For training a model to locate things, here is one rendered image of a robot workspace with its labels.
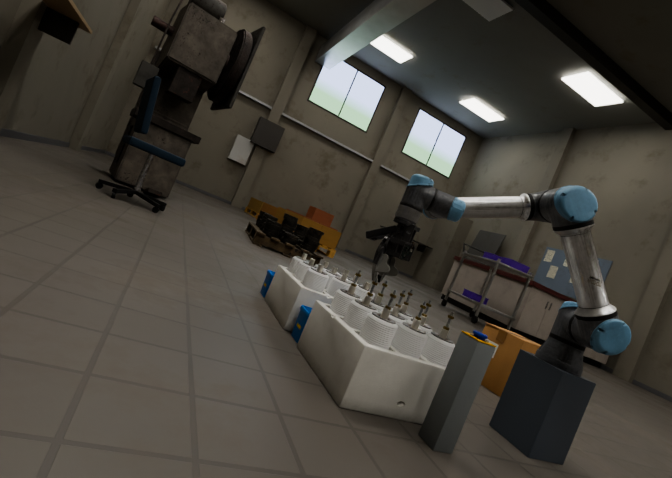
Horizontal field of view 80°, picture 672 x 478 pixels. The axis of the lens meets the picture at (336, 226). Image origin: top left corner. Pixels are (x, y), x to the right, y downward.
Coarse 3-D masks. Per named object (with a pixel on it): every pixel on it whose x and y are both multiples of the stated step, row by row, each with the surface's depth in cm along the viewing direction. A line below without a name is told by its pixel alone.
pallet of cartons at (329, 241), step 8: (280, 208) 735; (280, 216) 721; (296, 216) 663; (304, 224) 647; (312, 224) 654; (320, 224) 662; (328, 232) 672; (336, 232) 678; (320, 240) 668; (328, 240) 674; (336, 240) 681; (328, 248) 684; (328, 256) 676
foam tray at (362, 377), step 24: (312, 312) 141; (312, 336) 135; (336, 336) 122; (312, 360) 129; (336, 360) 117; (360, 360) 108; (384, 360) 111; (408, 360) 114; (336, 384) 112; (360, 384) 109; (384, 384) 112; (408, 384) 115; (432, 384) 119; (360, 408) 110; (384, 408) 113; (408, 408) 117
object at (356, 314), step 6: (354, 300) 129; (354, 306) 125; (360, 306) 124; (348, 312) 127; (354, 312) 125; (360, 312) 124; (366, 312) 124; (348, 318) 125; (354, 318) 124; (360, 318) 124; (348, 324) 125; (354, 324) 124; (360, 324) 124; (360, 330) 124
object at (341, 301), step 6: (336, 294) 138; (342, 294) 135; (336, 300) 136; (342, 300) 135; (348, 300) 134; (330, 306) 138; (336, 306) 136; (342, 306) 135; (348, 306) 135; (336, 312) 135; (342, 312) 134
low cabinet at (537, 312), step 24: (456, 264) 850; (480, 264) 784; (456, 288) 824; (480, 288) 768; (504, 288) 719; (528, 288) 676; (480, 312) 750; (504, 312) 699; (528, 312) 676; (552, 312) 696; (528, 336) 692; (600, 360) 761
